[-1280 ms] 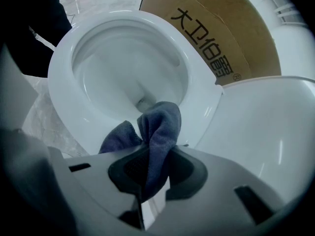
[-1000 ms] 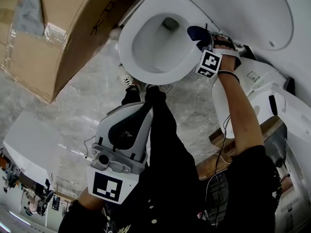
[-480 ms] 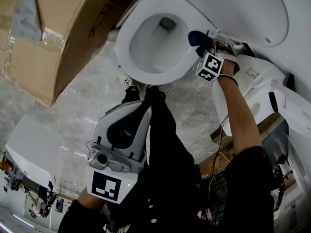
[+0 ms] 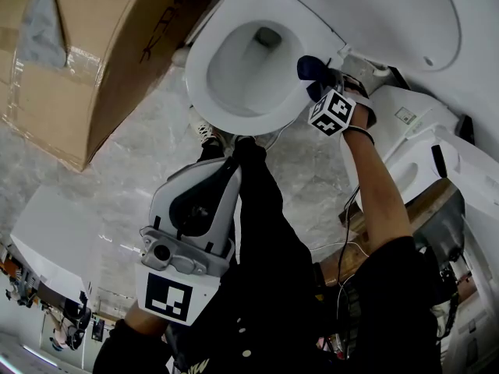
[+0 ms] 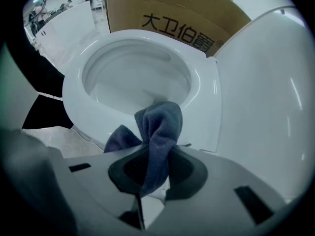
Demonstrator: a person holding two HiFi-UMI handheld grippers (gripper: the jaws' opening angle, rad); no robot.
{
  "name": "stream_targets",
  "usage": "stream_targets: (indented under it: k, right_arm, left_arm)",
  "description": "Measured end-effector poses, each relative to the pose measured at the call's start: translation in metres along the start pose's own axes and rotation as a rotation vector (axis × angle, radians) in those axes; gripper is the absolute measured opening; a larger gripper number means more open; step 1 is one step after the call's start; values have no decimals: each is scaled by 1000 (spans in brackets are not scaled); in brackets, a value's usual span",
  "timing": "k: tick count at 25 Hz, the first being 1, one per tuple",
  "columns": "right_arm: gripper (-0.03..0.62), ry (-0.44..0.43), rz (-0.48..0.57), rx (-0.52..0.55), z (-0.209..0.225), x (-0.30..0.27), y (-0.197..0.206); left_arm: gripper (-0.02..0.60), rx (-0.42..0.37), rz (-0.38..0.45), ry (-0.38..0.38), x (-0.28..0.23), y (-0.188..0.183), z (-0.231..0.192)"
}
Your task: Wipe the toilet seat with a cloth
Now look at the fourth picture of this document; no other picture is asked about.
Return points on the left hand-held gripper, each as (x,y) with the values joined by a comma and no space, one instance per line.
(183,298)

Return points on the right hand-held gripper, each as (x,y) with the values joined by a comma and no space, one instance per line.
(333,111)

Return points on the dark blue cloth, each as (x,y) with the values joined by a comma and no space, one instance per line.
(310,66)

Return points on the white toilet seat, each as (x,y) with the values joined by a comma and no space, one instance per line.
(199,76)

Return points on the person's left forearm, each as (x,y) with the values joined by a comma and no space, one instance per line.
(146,320)

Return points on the person's right forearm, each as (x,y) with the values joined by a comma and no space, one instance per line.
(374,185)

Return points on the white toilet bowl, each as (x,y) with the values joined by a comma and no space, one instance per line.
(249,80)

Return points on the white toilet with label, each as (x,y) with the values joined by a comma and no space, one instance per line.
(421,131)

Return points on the white toilet lid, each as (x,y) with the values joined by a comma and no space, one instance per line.
(382,10)

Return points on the black wristband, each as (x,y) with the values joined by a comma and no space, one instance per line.
(360,131)

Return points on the person's black trousers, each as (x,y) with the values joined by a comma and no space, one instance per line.
(265,224)

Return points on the person's white left shoe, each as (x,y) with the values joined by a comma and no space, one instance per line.
(202,129)

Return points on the white rectangular box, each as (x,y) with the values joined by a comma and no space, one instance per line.
(54,232)

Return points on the person's black shirt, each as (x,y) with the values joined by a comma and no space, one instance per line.
(390,306)

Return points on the large brown cardboard box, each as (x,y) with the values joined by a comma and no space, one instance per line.
(78,107)

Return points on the grey plastic sheet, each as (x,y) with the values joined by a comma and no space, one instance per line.
(41,29)

